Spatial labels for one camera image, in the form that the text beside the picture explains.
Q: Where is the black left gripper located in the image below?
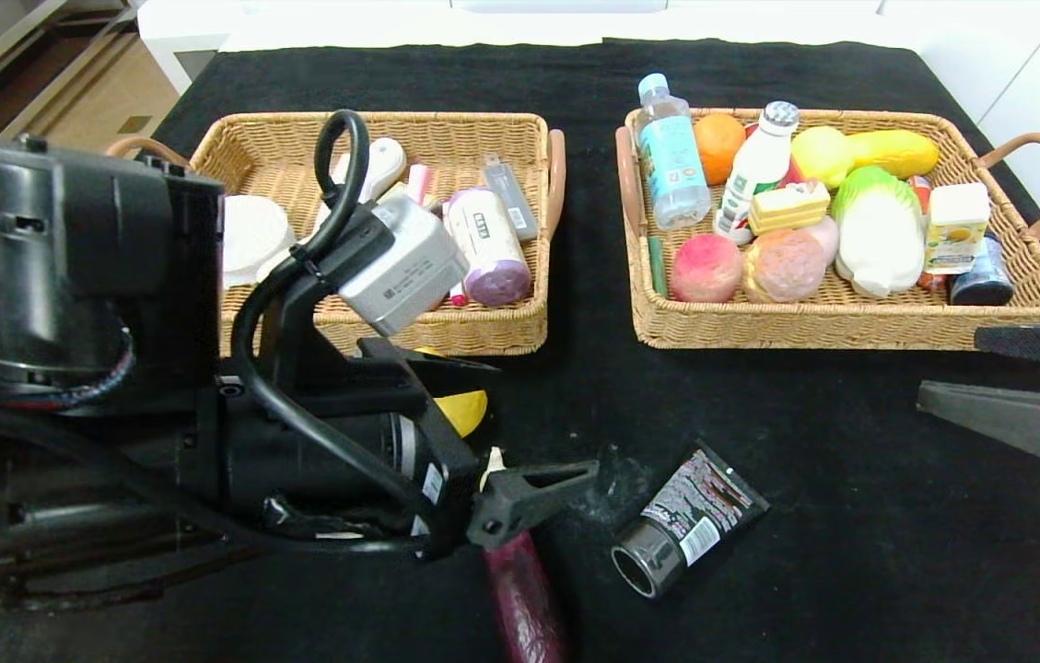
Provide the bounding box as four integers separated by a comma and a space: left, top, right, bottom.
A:
219, 336, 601, 561

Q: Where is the white round ridged disc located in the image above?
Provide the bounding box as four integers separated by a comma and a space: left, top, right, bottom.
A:
223, 194, 297, 289

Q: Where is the yellow toy cake slice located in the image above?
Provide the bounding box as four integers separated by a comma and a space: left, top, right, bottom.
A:
747, 180, 832, 236

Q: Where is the red soda can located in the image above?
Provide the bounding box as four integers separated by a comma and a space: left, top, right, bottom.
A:
744, 122, 811, 190

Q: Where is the wicker basket with household items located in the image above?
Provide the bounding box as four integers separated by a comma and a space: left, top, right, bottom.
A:
105, 111, 567, 358

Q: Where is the wicker basket with food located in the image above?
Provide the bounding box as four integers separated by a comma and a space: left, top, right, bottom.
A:
614, 108, 1040, 351

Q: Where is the yellow toy pear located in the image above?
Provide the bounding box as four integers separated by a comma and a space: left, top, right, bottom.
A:
414, 346, 489, 439

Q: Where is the white purple bag roll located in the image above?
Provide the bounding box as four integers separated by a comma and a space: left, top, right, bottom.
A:
443, 187, 532, 307

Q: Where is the purple toy eggplant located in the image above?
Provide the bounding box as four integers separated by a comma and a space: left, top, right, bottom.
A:
481, 447, 569, 663

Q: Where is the black printed squeeze tube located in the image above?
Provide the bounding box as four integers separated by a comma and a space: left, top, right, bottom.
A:
610, 442, 770, 600

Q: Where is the white handheld device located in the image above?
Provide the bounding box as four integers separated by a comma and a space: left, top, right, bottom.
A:
333, 137, 408, 205

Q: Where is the pink toy peach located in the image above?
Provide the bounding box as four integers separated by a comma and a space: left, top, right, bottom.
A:
670, 233, 745, 304

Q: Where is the clear water bottle blue label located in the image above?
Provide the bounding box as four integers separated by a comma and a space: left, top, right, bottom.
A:
637, 73, 714, 231

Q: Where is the pink bun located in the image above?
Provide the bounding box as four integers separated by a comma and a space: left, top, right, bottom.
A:
742, 228, 827, 304

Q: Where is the orange toy fruit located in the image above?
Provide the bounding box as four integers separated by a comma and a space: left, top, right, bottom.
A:
693, 112, 748, 186

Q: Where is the white milk drink bottle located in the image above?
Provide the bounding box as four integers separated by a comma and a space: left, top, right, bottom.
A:
713, 101, 800, 246

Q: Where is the white table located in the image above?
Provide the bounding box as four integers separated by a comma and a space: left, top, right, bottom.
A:
137, 0, 930, 93

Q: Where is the yellow-green toy lemon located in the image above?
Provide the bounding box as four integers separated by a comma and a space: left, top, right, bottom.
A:
791, 125, 855, 193

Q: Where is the green white toy cabbage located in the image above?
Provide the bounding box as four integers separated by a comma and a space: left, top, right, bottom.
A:
831, 165, 928, 298

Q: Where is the yellow toy mango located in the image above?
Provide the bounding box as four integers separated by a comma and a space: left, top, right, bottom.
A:
847, 129, 940, 180

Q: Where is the small orange-red can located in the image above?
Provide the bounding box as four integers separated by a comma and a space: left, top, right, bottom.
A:
906, 175, 949, 294

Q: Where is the white juice carton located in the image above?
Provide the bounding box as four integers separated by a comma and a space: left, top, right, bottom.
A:
925, 182, 992, 275

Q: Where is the dark blue small jar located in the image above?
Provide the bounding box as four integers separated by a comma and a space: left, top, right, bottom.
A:
950, 232, 1016, 307

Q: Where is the thin tagged left arm cable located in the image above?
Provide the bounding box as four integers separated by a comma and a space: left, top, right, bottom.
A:
257, 493, 419, 546

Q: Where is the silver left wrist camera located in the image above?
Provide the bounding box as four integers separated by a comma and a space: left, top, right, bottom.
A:
338, 196, 471, 338

